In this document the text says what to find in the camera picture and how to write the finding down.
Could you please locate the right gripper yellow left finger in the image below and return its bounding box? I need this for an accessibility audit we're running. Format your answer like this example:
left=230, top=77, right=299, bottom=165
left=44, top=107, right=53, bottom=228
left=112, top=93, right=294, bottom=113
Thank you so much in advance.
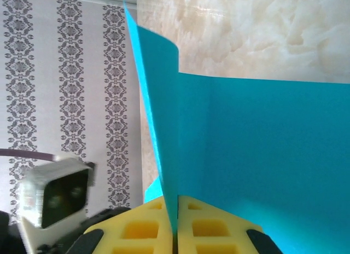
left=69, top=195, right=176, bottom=254

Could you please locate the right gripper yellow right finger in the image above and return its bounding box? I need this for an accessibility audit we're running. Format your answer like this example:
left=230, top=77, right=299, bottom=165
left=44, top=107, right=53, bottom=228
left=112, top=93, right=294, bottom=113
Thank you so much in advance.
left=177, top=195, right=284, bottom=254

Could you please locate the blue square paper sheet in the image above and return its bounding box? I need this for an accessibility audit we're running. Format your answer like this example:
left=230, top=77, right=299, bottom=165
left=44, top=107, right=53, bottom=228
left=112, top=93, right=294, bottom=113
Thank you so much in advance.
left=122, top=1, right=350, bottom=254

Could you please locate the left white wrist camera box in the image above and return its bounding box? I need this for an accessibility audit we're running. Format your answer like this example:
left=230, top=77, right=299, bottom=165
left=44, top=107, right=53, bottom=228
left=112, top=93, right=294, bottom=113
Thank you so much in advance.
left=20, top=156, right=97, bottom=254

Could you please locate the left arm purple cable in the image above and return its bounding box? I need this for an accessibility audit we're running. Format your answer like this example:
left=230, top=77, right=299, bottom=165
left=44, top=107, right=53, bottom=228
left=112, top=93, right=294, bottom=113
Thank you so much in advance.
left=0, top=148, right=57, bottom=164

